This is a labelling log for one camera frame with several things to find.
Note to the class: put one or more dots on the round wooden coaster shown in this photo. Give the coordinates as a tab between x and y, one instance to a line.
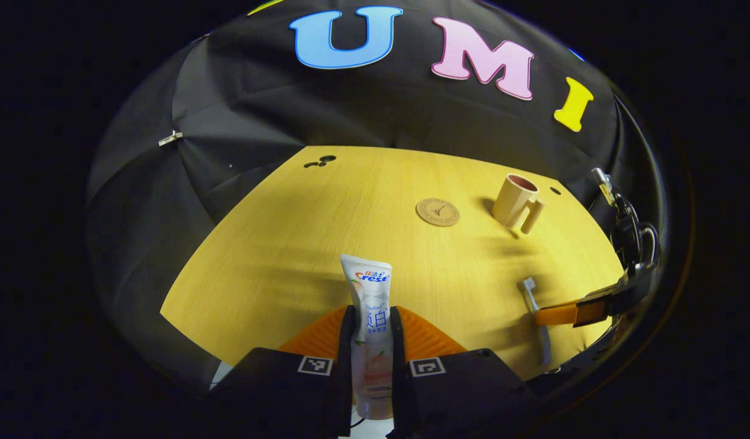
438	212

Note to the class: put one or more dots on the grey toothbrush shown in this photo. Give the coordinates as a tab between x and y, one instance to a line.
541	341

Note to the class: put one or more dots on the beige cup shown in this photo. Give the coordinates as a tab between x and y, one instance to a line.
512	198

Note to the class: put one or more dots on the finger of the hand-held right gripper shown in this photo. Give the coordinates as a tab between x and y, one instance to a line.
564	314

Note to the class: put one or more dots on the black backdrop cloth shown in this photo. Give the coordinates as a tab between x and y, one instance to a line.
259	91

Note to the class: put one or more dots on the white toothpaste tube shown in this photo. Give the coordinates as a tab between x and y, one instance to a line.
370	292

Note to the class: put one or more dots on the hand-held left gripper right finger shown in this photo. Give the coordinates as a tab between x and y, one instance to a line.
460	396

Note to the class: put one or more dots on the white cloth clip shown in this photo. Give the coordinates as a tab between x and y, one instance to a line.
170	138

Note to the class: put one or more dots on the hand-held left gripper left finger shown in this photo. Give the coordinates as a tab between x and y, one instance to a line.
289	396

